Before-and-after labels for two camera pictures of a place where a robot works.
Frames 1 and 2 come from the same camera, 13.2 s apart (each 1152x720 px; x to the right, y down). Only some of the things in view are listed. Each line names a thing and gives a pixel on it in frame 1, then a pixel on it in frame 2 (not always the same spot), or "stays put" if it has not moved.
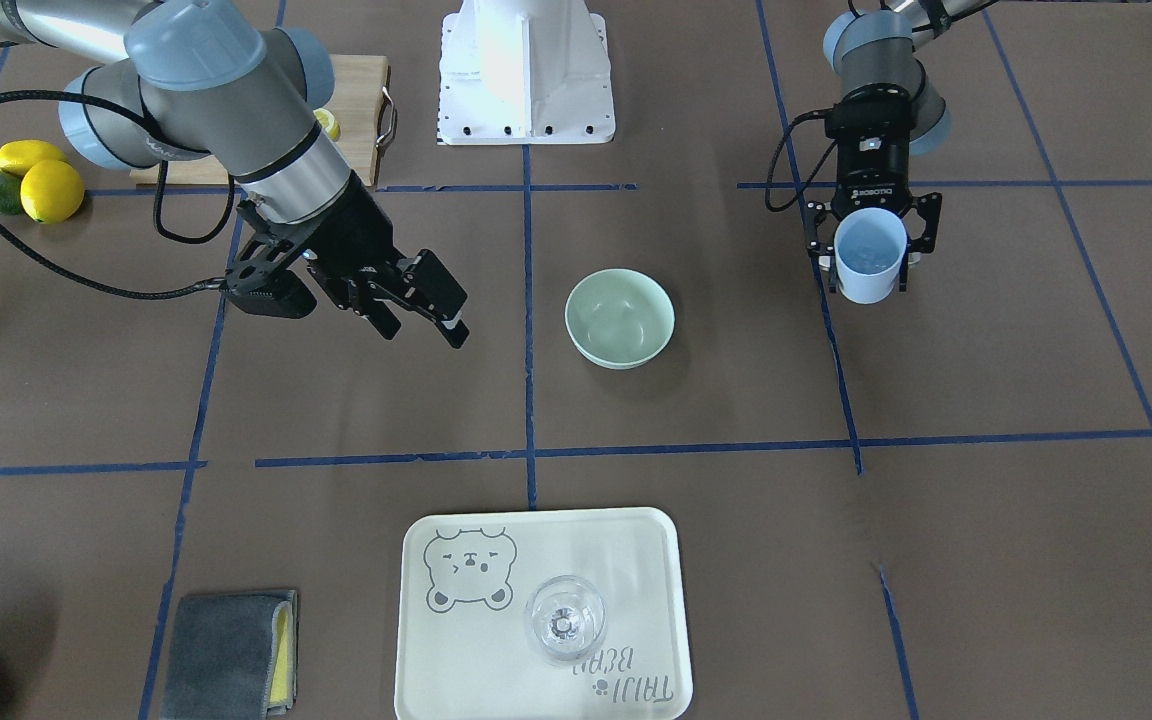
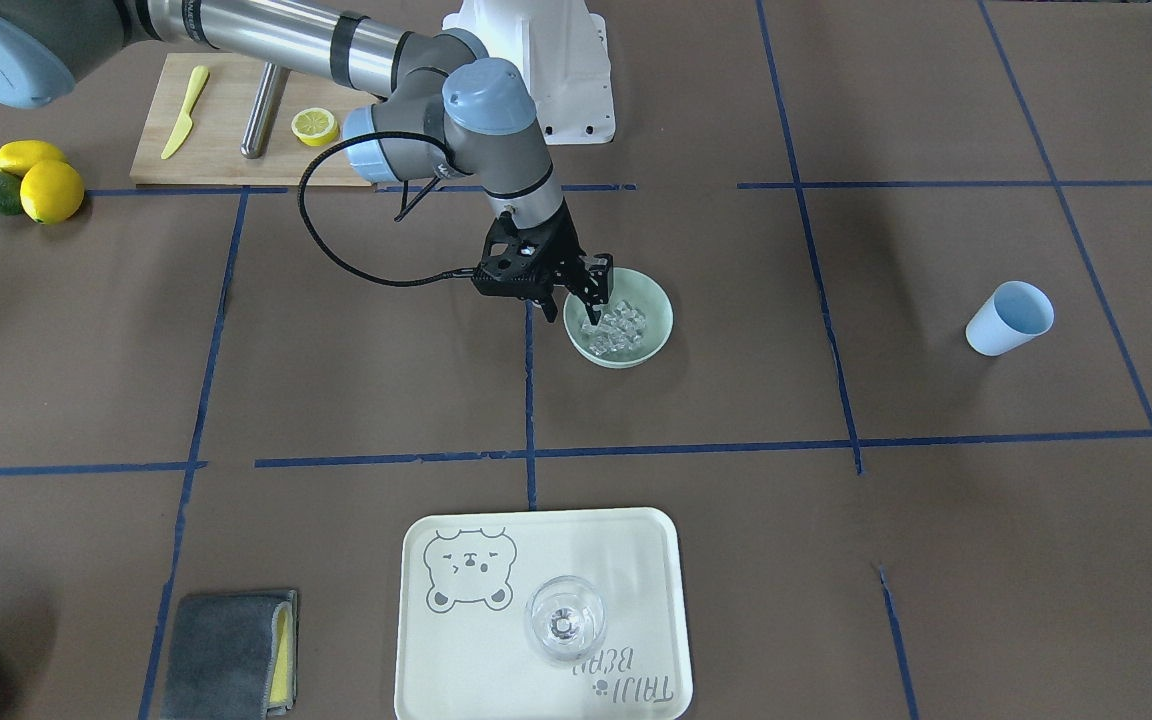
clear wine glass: (565, 615) stays put
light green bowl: (619, 318) stays put
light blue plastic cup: (870, 245) -> (1012, 315)
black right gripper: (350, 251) -> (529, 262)
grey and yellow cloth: (232, 656) stays put
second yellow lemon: (18, 156) stays put
